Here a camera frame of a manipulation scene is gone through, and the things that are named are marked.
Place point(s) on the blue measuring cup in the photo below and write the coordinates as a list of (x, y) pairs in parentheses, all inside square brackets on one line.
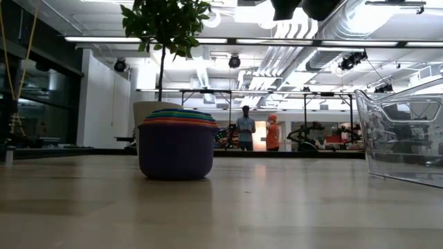
[(180, 110)]

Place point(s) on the green measuring cup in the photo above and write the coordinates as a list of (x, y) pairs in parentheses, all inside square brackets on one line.
[(180, 115)]

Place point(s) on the red measuring cup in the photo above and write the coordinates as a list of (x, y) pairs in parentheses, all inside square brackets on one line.
[(180, 119)]

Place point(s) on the orange measuring cup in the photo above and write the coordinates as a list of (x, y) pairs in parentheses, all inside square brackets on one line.
[(180, 122)]

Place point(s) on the purple measuring cup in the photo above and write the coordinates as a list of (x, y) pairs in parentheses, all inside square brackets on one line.
[(178, 155)]

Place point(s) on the clear plastic basket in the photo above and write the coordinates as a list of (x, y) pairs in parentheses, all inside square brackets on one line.
[(408, 148)]

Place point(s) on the background black robot arm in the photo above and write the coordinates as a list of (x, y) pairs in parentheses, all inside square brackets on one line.
[(304, 133), (226, 136)]

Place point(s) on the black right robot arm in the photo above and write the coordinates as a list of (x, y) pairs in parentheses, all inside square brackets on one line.
[(322, 8)]

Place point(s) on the ceiling light strip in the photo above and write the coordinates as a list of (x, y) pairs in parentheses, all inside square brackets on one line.
[(425, 44), (273, 41), (211, 40), (360, 43), (104, 39)]

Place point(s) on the green leafy plant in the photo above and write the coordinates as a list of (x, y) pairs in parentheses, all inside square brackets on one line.
[(166, 20)]

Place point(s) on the person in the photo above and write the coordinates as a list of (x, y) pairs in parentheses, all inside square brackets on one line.
[(272, 135), (245, 129)]

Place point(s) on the black metal rig frame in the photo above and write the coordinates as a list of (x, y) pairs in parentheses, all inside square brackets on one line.
[(207, 91), (327, 93)]

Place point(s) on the black table frame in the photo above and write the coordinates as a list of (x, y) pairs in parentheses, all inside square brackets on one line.
[(277, 154)]

